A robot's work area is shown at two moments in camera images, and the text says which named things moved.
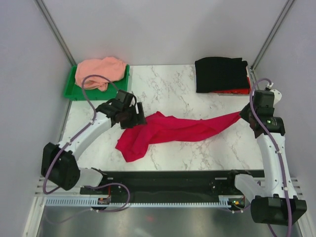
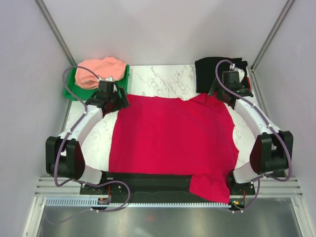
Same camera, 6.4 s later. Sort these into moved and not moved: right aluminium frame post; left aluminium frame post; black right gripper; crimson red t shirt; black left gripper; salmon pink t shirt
Moved: black right gripper; crimson red t shirt; black left gripper
Not moved: salmon pink t shirt; left aluminium frame post; right aluminium frame post
